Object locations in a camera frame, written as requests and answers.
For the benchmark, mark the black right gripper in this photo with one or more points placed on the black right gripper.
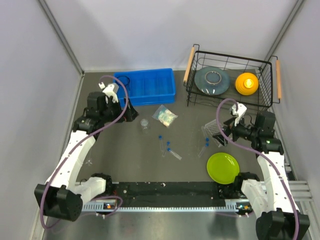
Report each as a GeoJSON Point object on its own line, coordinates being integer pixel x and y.
{"type": "Point", "coordinates": [230, 123]}

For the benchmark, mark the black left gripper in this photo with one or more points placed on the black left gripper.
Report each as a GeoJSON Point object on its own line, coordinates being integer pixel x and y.
{"type": "Point", "coordinates": [130, 113]}

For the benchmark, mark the clear plastic bag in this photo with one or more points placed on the clear plastic bag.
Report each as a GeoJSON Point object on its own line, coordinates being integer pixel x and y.
{"type": "Point", "coordinates": [164, 115]}

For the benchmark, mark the blue-capped test tube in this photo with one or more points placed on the blue-capped test tube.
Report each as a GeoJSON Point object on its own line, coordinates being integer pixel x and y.
{"type": "Point", "coordinates": [174, 153]}
{"type": "Point", "coordinates": [206, 142]}
{"type": "Point", "coordinates": [203, 150]}
{"type": "Point", "coordinates": [161, 142]}
{"type": "Point", "coordinates": [165, 148]}

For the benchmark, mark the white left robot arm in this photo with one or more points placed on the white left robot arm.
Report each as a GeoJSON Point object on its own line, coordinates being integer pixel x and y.
{"type": "Point", "coordinates": [61, 197]}

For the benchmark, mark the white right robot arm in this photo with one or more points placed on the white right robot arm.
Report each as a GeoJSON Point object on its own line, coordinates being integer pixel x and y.
{"type": "Point", "coordinates": [277, 215]}

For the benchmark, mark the clear test tube rack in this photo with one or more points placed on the clear test tube rack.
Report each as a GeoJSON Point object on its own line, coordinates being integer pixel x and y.
{"type": "Point", "coordinates": [209, 129]}

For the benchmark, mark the blue plastic bin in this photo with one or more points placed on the blue plastic bin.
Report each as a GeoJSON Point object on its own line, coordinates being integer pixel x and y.
{"type": "Point", "coordinates": [150, 87]}

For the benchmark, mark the lime green plate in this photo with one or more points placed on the lime green plate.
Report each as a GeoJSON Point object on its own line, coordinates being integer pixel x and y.
{"type": "Point", "coordinates": [222, 168]}

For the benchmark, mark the blue-grey ceramic plate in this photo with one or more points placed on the blue-grey ceramic plate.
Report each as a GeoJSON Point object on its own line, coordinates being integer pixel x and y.
{"type": "Point", "coordinates": [212, 81]}

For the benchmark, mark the orange collapsible funnel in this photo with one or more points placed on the orange collapsible funnel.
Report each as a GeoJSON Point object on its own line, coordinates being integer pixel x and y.
{"type": "Point", "coordinates": [246, 84]}

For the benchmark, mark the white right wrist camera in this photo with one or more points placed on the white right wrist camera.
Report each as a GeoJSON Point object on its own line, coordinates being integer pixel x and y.
{"type": "Point", "coordinates": [238, 111]}

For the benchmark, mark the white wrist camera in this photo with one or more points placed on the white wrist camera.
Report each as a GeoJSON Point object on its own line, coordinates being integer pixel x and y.
{"type": "Point", "coordinates": [110, 92]}
{"type": "Point", "coordinates": [238, 111]}

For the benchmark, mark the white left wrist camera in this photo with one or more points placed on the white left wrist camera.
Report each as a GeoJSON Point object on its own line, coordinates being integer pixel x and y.
{"type": "Point", "coordinates": [110, 92]}

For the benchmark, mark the black ring stand clamp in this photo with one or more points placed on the black ring stand clamp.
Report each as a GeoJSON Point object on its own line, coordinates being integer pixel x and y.
{"type": "Point", "coordinates": [125, 80]}

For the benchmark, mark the black wire basket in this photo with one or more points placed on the black wire basket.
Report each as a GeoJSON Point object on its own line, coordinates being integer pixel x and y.
{"type": "Point", "coordinates": [268, 74]}

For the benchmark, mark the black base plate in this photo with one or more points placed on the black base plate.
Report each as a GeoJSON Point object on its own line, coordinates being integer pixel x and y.
{"type": "Point", "coordinates": [173, 194]}

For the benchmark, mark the grey slotted cable duct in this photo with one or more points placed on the grey slotted cable duct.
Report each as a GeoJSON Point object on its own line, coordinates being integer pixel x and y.
{"type": "Point", "coordinates": [227, 206]}

